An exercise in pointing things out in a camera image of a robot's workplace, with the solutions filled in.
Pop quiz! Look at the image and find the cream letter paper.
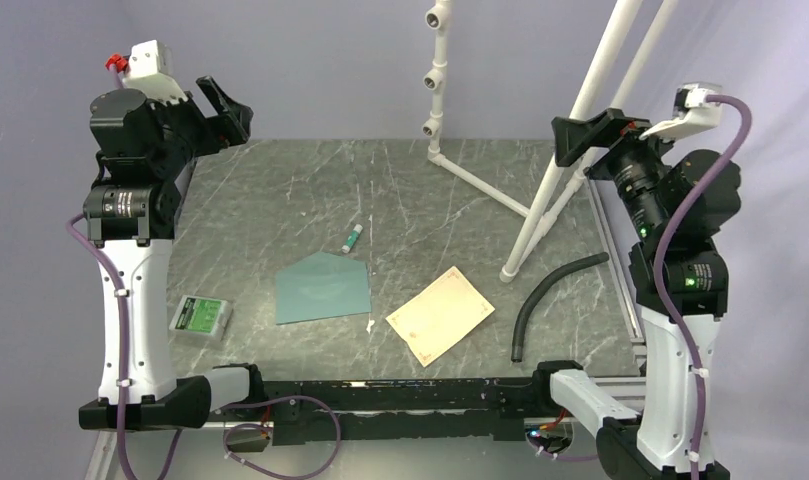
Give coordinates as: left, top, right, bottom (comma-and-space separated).
386, 266, 495, 367

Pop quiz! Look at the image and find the teal envelope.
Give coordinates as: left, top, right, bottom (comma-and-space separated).
275, 252, 372, 325

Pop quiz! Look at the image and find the white pvc pipe frame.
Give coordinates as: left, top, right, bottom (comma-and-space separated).
421, 0, 681, 285

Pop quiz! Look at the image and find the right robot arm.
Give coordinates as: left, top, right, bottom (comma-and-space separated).
530, 109, 741, 479

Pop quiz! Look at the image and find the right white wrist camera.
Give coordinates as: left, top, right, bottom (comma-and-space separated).
639, 82, 722, 143

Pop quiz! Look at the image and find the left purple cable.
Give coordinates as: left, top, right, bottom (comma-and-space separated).
64, 213, 342, 480

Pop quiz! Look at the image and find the purple cable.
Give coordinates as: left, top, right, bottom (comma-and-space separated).
64, 213, 342, 480
651, 93, 754, 480

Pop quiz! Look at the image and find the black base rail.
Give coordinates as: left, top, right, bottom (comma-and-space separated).
208, 377, 562, 446

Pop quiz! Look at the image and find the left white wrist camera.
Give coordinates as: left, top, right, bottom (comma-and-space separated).
105, 40, 188, 105

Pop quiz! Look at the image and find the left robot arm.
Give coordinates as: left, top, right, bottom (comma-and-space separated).
78, 76, 268, 433

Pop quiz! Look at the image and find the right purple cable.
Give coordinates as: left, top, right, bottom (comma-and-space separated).
651, 93, 754, 480

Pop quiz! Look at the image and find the black foam tube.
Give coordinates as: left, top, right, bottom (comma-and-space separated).
510, 251, 611, 364

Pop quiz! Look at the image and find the green label plastic box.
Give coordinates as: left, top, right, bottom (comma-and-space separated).
169, 295, 233, 342

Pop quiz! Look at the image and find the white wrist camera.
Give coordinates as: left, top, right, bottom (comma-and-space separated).
639, 82, 722, 143
105, 40, 188, 105

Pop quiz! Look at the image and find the green white glue stick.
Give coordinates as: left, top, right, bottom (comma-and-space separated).
340, 224, 363, 254

